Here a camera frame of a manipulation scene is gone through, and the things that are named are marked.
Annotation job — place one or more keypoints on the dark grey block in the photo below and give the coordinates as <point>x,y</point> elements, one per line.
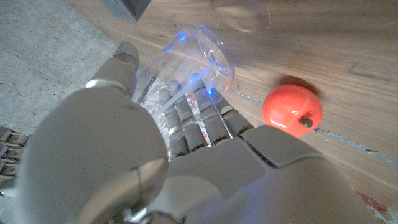
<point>127,7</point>

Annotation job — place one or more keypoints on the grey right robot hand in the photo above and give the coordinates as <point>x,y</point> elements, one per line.
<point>11,155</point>

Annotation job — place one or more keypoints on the clear plastic spray bottle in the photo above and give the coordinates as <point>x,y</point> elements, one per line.
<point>186,53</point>

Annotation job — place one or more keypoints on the orange toy ball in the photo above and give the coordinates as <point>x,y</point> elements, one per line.
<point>289,109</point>

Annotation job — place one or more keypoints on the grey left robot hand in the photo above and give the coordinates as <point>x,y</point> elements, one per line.
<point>93,149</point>

